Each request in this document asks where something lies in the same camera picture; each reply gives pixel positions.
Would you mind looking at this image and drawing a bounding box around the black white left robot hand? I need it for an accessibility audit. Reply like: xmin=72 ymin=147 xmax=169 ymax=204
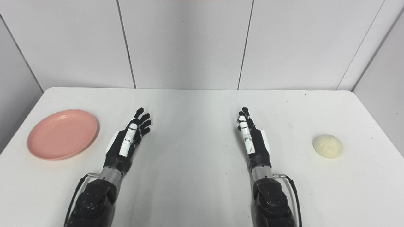
xmin=103 ymin=107 xmax=152 ymax=173

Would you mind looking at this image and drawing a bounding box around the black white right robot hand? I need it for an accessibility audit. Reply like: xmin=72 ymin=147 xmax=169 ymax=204
xmin=237 ymin=107 xmax=272 ymax=172

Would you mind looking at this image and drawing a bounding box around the pink round plate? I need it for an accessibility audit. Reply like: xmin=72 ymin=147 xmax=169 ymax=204
xmin=27 ymin=109 xmax=99 ymax=160

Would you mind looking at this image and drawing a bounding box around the cream steamed bun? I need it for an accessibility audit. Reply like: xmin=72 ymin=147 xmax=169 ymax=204
xmin=312 ymin=134 xmax=343 ymax=159

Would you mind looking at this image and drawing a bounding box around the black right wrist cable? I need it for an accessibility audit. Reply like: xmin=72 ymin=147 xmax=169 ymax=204
xmin=273 ymin=173 xmax=303 ymax=227

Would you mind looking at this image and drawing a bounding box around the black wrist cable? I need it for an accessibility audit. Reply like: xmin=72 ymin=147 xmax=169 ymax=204
xmin=64 ymin=172 xmax=101 ymax=227
xmin=273 ymin=173 xmax=303 ymax=227

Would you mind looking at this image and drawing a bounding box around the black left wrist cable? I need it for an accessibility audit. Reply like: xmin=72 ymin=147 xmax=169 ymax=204
xmin=64 ymin=172 xmax=101 ymax=227

